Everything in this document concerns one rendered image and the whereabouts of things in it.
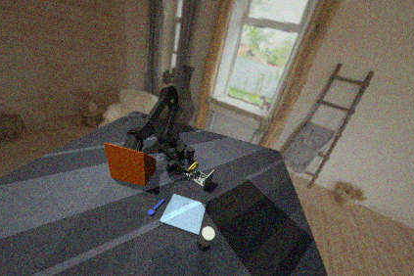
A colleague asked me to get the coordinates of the yellow round plate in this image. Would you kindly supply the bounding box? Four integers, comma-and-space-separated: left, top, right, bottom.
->
189, 162, 197, 174

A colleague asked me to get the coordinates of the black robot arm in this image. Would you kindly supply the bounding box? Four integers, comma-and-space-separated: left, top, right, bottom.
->
123, 86, 187, 158

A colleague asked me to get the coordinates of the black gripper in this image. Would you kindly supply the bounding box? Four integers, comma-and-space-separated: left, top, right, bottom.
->
166, 148, 196, 174

